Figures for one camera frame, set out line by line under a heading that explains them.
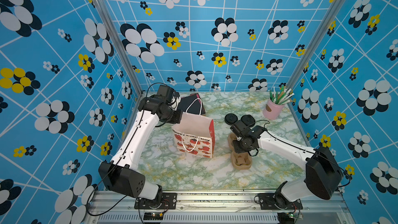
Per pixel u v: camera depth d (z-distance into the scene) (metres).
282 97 0.92
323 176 0.43
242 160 0.83
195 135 0.69
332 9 0.77
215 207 0.72
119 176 0.39
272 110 0.98
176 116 0.67
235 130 0.69
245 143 0.62
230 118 1.02
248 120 0.91
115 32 0.87
